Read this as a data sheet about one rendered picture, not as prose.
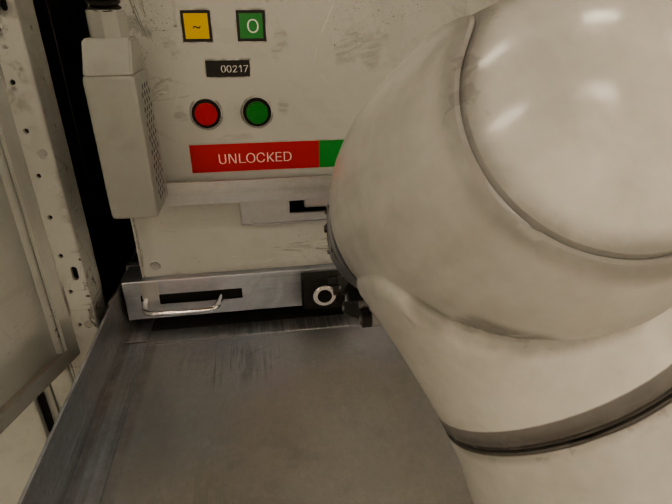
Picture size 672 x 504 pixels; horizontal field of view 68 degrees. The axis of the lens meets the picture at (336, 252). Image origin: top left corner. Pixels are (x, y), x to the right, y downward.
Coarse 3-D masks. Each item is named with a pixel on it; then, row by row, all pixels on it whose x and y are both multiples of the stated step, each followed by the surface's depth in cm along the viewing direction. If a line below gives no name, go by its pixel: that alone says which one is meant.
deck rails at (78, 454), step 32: (96, 352) 56; (128, 352) 65; (96, 384) 56; (128, 384) 59; (64, 416) 47; (96, 416) 55; (64, 448) 46; (96, 448) 51; (32, 480) 40; (64, 480) 46; (96, 480) 47
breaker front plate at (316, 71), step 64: (128, 0) 53; (192, 0) 54; (256, 0) 55; (320, 0) 56; (384, 0) 57; (448, 0) 58; (192, 64) 57; (256, 64) 58; (320, 64) 59; (384, 64) 60; (192, 128) 60; (256, 128) 61; (320, 128) 62; (192, 256) 67; (256, 256) 69; (320, 256) 70
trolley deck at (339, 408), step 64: (192, 384) 60; (256, 384) 60; (320, 384) 60; (384, 384) 60; (128, 448) 51; (192, 448) 51; (256, 448) 51; (320, 448) 51; (384, 448) 51; (448, 448) 51
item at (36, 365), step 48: (0, 96) 51; (0, 192) 55; (0, 240) 55; (0, 288) 56; (48, 288) 59; (0, 336) 56; (48, 336) 64; (0, 384) 57; (48, 384) 60; (0, 432) 54
